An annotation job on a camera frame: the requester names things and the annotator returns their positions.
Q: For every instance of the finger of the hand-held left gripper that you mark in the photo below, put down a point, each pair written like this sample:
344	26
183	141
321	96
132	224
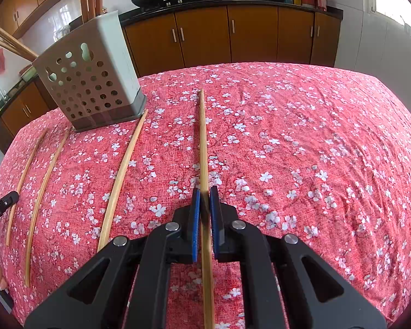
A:
8	199

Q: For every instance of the glass jars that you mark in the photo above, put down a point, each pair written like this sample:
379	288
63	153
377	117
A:
61	33

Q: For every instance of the green bowl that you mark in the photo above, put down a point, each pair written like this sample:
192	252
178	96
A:
28	72

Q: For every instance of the grey perforated utensil holder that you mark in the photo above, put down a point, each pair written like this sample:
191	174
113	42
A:
89	85

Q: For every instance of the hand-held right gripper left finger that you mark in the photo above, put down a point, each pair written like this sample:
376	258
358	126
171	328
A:
196	228

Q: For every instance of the red floral tablecloth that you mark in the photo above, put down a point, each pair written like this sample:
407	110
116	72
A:
294	144

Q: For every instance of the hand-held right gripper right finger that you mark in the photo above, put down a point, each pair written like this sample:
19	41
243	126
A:
215	226

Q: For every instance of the black gas stove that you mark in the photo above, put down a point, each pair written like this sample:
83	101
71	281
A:
191	0

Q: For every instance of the wooden lower cabinets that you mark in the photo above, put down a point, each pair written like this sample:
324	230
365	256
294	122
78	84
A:
253	34

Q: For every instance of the black countertop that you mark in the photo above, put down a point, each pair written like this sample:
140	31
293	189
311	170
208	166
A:
246	0

